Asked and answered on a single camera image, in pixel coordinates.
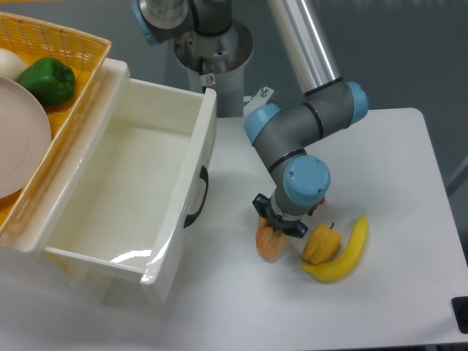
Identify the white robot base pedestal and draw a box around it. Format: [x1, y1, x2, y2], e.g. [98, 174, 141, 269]
[174, 20, 274, 118]

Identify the white onion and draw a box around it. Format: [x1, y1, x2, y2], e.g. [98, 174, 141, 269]
[0, 48, 29, 81]

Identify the black drawer handle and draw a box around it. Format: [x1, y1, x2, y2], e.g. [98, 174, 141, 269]
[184, 165, 209, 228]

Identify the white plastic drawer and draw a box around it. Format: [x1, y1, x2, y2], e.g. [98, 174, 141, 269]
[47, 79, 216, 304]

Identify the yellow woven basket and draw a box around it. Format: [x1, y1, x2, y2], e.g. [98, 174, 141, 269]
[1, 12, 111, 230]

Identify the yellow bell pepper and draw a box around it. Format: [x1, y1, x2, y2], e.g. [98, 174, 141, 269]
[303, 224, 341, 265]

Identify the orange triangle bread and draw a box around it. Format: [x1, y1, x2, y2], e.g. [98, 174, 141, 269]
[255, 217, 289, 260]

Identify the green bell pepper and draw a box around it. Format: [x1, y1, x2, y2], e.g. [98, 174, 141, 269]
[18, 57, 75, 106]

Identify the black object at table edge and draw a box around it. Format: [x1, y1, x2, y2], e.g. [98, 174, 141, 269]
[451, 296, 468, 334]

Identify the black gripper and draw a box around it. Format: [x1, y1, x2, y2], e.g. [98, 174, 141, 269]
[252, 193, 308, 238]

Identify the pink plate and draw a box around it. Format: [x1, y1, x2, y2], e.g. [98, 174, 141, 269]
[1, 78, 51, 197]

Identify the white drawer cabinet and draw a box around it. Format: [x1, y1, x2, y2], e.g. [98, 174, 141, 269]
[1, 58, 130, 303]

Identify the yellow banana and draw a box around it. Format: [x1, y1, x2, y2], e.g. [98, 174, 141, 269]
[301, 216, 369, 282]

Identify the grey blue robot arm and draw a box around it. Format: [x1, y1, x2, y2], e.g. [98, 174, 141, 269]
[132, 1, 369, 238]

